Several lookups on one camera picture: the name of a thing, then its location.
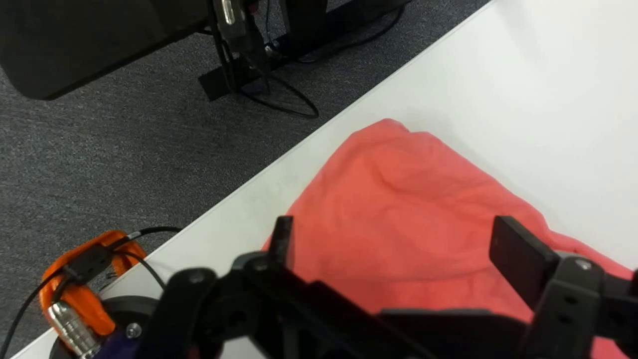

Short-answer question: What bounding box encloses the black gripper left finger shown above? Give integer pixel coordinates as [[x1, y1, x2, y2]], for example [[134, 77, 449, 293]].
[[232, 215, 316, 301]]

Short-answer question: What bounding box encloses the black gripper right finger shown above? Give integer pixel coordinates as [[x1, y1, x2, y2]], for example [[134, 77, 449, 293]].
[[489, 213, 609, 359]]

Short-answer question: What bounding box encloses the coral printed T-shirt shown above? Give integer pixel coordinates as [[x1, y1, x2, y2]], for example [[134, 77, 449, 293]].
[[262, 117, 637, 359]]

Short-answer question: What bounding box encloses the orange clamp with silver bar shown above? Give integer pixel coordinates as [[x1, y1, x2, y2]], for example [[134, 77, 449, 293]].
[[37, 229, 150, 359]]

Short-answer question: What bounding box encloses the orange black spring clamp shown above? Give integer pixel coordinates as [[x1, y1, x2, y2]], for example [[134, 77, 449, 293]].
[[212, 0, 268, 51]]

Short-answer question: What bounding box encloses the thin black cable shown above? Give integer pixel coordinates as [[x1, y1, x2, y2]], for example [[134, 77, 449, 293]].
[[118, 245, 170, 289], [124, 225, 184, 241]]

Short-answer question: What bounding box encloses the black hanging cable loop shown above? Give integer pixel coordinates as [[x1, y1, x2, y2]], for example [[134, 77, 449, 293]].
[[236, 61, 322, 121]]

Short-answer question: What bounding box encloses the black round robot base plate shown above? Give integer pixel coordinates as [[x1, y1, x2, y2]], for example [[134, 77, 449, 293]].
[[49, 295, 166, 359]]

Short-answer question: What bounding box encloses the black cable with plug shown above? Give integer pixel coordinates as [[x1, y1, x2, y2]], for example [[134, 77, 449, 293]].
[[0, 265, 72, 359]]

